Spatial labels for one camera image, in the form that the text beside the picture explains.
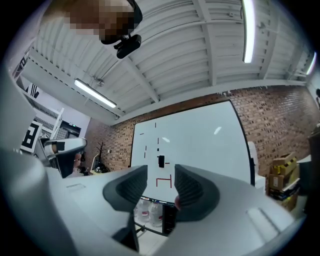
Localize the person's head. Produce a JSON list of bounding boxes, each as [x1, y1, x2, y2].
[[44, 0, 136, 46]]

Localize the black bare tree decoration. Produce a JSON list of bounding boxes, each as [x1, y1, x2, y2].
[[95, 141, 108, 163]]

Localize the large cardboard box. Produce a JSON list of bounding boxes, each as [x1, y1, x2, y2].
[[279, 193, 300, 212]]

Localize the white metal rack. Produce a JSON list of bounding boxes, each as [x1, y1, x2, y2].
[[34, 107, 65, 141]]

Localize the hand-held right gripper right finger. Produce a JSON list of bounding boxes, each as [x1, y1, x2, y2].
[[152, 164, 300, 256]]

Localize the white low cabinet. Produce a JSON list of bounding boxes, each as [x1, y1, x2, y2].
[[254, 174, 267, 196]]

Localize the white rounded appliance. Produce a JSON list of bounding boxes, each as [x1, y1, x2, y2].
[[247, 141, 260, 181]]

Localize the clear plastic water jug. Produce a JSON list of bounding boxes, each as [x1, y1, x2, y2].
[[148, 201, 164, 227], [136, 198, 151, 223]]

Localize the pile of black cables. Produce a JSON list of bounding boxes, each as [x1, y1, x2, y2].
[[89, 162, 111, 173]]

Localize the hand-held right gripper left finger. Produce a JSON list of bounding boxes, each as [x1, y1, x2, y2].
[[47, 164, 149, 254]]

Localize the white rolling whiteboard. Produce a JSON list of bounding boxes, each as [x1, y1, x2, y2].
[[129, 99, 256, 237]]

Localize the black head-mounted camera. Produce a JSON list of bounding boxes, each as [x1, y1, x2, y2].
[[101, 0, 144, 60]]

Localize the black logo wall sign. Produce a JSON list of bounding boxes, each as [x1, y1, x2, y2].
[[24, 83, 41, 99]]

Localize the black drawer cabinet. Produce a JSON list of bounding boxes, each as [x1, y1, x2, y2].
[[162, 203, 179, 236]]

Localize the plain cardboard box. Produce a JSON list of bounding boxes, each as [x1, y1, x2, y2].
[[268, 173, 286, 196]]

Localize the dark brown cabinet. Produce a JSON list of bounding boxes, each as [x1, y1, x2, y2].
[[298, 129, 320, 196]]

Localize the black door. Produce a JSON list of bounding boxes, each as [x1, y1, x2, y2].
[[59, 120, 82, 140]]

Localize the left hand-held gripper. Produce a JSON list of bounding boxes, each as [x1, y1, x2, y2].
[[19, 119, 88, 179]]

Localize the long ceiling light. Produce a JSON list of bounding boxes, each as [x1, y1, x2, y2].
[[241, 0, 256, 64], [74, 78, 118, 109], [306, 51, 317, 76]]

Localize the group of red tape strips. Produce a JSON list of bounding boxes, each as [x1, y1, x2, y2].
[[139, 122, 173, 188]]

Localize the cardboard box with yellow tape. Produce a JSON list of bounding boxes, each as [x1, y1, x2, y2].
[[271, 151, 298, 176]]

